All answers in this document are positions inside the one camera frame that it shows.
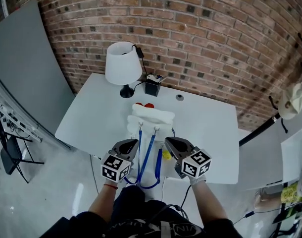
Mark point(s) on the yellow green packet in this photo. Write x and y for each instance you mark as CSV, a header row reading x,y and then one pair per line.
x,y
289,194

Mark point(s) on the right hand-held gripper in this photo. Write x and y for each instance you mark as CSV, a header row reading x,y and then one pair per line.
x,y
195,163

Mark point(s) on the person's right forearm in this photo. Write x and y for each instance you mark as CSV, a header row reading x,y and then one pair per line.
x,y
206,202

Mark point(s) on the person's left forearm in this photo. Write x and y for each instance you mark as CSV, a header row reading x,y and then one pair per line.
x,y
104,199

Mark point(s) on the black folding chair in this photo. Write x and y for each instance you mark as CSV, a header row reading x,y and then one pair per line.
x,y
10,155

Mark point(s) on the person's black clothing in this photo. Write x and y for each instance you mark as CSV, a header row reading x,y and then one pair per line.
x,y
141,222

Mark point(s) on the white shade table lamp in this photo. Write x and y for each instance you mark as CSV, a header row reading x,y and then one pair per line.
x,y
122,63

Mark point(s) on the black square pen holder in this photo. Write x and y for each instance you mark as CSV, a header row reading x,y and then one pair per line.
x,y
152,88

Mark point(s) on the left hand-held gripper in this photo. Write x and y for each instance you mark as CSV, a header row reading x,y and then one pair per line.
x,y
114,166

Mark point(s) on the white side table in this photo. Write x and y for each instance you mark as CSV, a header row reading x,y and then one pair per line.
x,y
295,155

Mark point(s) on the black coat rack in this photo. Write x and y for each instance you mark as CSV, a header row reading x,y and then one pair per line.
x,y
260,129

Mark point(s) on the silver metal truss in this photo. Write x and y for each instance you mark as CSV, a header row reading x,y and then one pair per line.
x,y
12,115

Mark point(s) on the grey partition panel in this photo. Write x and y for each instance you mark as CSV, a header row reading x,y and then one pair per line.
x,y
24,66

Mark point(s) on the beige cap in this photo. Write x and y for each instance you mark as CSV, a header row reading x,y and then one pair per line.
x,y
290,103

